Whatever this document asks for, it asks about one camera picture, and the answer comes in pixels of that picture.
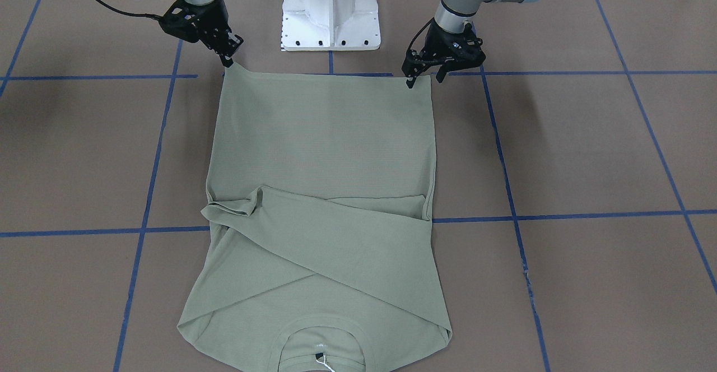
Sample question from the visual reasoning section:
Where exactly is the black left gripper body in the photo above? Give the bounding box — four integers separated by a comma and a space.
402, 19, 486, 78

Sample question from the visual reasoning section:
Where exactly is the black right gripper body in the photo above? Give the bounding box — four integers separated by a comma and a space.
159, 0, 244, 59

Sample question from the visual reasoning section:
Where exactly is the green long-sleeve shirt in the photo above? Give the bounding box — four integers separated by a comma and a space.
177, 63, 453, 371

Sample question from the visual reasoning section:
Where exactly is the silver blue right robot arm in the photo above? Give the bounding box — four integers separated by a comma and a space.
127, 0, 244, 68

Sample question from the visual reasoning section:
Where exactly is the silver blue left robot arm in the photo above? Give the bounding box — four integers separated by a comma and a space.
401, 0, 538, 89

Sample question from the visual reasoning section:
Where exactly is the white central robot pedestal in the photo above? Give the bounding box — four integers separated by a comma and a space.
280, 0, 381, 52

